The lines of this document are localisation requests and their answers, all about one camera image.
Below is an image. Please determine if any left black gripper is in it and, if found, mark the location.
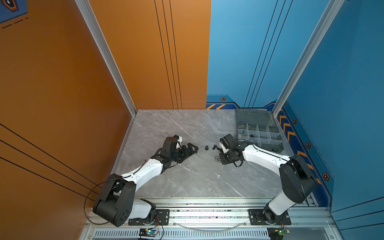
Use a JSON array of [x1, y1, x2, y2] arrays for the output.
[[169, 143, 199, 163]]

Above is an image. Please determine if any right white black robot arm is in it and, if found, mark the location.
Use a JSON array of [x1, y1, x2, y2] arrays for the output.
[[219, 134, 319, 225]]

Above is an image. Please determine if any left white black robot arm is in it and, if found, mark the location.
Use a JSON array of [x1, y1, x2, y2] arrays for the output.
[[93, 135, 199, 227]]

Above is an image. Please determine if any grey compartment organizer box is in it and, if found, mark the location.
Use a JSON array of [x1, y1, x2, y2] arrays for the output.
[[235, 109, 284, 154]]

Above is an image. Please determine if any left green circuit board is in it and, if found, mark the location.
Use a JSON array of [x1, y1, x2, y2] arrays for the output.
[[138, 228, 161, 240]]

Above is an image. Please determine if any green circuit board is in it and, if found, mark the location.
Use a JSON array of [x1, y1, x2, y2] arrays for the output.
[[138, 228, 161, 240], [267, 229, 291, 240]]

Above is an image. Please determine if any right green circuit board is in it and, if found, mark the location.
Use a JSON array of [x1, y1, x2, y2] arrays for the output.
[[267, 229, 291, 240]]

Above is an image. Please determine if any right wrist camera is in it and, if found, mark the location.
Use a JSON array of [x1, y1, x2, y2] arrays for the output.
[[220, 139, 229, 154]]

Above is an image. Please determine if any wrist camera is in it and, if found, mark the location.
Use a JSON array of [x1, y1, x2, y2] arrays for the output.
[[220, 139, 229, 154], [174, 135, 183, 146]]

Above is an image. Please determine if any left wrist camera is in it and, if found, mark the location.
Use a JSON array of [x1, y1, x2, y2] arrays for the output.
[[174, 135, 183, 146]]

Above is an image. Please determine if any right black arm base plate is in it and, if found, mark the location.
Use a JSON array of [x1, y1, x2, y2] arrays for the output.
[[248, 209, 292, 226]]

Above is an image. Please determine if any aluminium rail frame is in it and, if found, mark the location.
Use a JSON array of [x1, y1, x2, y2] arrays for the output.
[[78, 196, 344, 240]]

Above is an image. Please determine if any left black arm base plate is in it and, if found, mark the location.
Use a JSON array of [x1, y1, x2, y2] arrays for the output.
[[128, 209, 170, 226]]

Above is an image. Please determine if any clear curved cable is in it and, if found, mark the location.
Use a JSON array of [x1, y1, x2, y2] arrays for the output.
[[170, 220, 248, 232]]

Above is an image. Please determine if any right aluminium corner post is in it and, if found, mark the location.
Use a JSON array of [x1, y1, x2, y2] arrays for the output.
[[272, 0, 345, 117]]

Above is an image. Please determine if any aluminium corner post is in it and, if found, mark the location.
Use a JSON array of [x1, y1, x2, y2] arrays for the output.
[[272, 0, 345, 117], [75, 0, 137, 118]]

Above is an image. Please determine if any left aluminium corner post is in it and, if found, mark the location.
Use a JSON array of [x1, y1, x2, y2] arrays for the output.
[[75, 0, 137, 118]]

